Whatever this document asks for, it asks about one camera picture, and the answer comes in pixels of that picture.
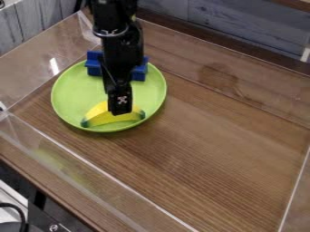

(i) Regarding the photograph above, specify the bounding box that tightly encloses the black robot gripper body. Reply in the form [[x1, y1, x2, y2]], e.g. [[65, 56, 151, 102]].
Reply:
[[100, 29, 144, 93]]

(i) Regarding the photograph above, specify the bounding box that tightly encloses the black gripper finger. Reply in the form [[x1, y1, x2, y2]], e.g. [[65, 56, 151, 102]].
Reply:
[[108, 84, 133, 116]]

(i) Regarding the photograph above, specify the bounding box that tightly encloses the yellow toy banana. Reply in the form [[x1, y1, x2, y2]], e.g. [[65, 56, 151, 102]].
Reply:
[[80, 101, 146, 128]]

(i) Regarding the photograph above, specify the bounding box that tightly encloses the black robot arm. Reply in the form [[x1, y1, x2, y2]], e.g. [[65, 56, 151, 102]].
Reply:
[[89, 0, 144, 116]]

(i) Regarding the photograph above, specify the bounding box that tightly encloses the green round plate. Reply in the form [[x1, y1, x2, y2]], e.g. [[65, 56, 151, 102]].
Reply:
[[51, 61, 167, 133]]

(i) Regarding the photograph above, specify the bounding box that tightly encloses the blue plastic block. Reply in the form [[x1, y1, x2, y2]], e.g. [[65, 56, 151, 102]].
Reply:
[[84, 51, 148, 82]]

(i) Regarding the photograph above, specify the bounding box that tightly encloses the black box with knob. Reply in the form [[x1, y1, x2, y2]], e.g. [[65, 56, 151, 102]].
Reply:
[[27, 205, 93, 232]]

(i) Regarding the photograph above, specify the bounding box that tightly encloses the clear acrylic tray enclosure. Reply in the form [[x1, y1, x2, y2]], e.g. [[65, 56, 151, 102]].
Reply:
[[0, 12, 310, 232]]

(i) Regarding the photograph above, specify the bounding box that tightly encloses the black cable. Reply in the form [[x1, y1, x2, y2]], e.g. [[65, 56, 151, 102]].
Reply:
[[0, 202, 29, 232]]

